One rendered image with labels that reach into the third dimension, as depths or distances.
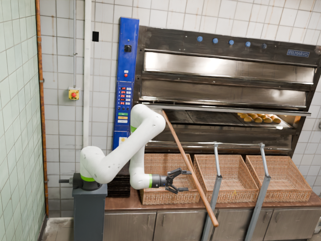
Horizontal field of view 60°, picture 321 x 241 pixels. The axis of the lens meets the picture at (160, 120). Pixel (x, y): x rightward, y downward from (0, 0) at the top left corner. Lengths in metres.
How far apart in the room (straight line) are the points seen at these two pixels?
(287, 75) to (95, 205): 2.26
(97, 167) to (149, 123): 0.38
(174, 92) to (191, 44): 0.47
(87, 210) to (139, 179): 0.37
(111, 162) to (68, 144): 1.37
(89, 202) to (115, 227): 0.98
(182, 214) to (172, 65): 1.41
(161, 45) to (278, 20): 1.13
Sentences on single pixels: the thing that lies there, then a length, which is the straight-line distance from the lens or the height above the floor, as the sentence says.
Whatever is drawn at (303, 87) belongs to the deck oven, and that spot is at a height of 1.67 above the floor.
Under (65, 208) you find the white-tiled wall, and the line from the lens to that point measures 3.33.
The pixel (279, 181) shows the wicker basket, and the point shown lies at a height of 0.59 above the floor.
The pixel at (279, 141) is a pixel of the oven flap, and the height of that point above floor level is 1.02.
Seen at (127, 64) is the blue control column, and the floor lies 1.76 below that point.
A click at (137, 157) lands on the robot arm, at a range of 1.88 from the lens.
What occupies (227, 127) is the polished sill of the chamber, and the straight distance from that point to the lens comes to 3.04.
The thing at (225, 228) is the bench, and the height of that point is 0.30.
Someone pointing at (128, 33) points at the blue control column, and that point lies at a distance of 2.51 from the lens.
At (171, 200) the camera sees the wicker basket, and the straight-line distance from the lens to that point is 2.70.
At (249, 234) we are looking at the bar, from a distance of 3.16.
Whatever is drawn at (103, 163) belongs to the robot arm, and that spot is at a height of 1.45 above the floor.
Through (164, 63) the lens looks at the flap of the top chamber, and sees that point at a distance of 2.62.
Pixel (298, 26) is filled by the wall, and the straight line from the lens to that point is 3.09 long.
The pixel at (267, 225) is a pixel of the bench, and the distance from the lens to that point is 3.27.
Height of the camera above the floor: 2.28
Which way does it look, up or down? 22 degrees down
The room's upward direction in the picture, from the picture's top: 7 degrees clockwise
